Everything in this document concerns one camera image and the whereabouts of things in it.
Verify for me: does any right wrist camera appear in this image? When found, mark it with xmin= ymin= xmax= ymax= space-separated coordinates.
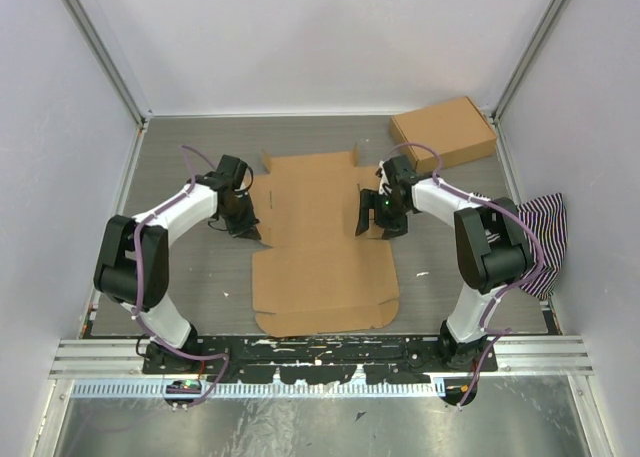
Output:
xmin=375 ymin=155 xmax=420 ymax=195

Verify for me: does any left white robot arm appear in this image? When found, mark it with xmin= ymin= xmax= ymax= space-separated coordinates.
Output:
xmin=93 ymin=172 xmax=260 ymax=374

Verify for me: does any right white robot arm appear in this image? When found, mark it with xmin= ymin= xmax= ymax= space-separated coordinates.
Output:
xmin=355 ymin=177 xmax=533 ymax=372

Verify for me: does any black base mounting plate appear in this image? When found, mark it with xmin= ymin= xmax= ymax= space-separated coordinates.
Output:
xmin=136 ymin=334 xmax=484 ymax=385

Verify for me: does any right aluminium corner post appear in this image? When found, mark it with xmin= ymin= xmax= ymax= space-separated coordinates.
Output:
xmin=490 ymin=0 xmax=570 ymax=124

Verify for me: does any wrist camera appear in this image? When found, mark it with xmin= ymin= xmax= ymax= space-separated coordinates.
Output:
xmin=216 ymin=154 xmax=254 ymax=192
xmin=375 ymin=155 xmax=420 ymax=195

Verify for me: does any aluminium corner post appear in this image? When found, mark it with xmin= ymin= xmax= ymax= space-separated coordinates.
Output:
xmin=490 ymin=0 xmax=570 ymax=124
xmin=61 ymin=0 xmax=147 ymax=127

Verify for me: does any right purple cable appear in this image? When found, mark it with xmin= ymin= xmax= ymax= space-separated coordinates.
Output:
xmin=382 ymin=142 xmax=544 ymax=408

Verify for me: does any cardboard box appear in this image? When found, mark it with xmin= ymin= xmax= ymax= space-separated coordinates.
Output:
xmin=250 ymin=149 xmax=400 ymax=337
xmin=389 ymin=97 xmax=497 ymax=168

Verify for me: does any small green circuit board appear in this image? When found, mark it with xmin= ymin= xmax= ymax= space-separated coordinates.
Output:
xmin=165 ymin=379 xmax=202 ymax=395

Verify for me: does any purple cable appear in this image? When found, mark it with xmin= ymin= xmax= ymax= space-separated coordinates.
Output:
xmin=130 ymin=144 xmax=231 ymax=411
xmin=382 ymin=142 xmax=544 ymax=408

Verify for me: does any folded closed cardboard box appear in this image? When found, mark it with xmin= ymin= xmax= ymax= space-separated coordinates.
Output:
xmin=389 ymin=97 xmax=497 ymax=168

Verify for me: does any left aluminium corner post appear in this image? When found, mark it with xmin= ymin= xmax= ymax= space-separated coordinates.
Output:
xmin=61 ymin=0 xmax=147 ymax=127

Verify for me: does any aluminium front rail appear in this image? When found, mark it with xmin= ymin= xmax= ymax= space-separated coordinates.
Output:
xmin=50 ymin=334 xmax=593 ymax=383

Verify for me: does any striped purple black cloth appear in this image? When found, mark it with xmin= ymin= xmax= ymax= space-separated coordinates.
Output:
xmin=469 ymin=191 xmax=569 ymax=301

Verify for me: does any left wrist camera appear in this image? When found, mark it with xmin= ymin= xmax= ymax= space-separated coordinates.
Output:
xmin=216 ymin=154 xmax=254 ymax=192

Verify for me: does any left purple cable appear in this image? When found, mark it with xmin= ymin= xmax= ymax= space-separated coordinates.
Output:
xmin=130 ymin=144 xmax=231 ymax=411

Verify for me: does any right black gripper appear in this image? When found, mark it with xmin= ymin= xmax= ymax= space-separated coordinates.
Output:
xmin=356 ymin=188 xmax=410 ymax=240

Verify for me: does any white slotted cable duct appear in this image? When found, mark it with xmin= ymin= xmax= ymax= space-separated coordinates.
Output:
xmin=71 ymin=379 xmax=445 ymax=399

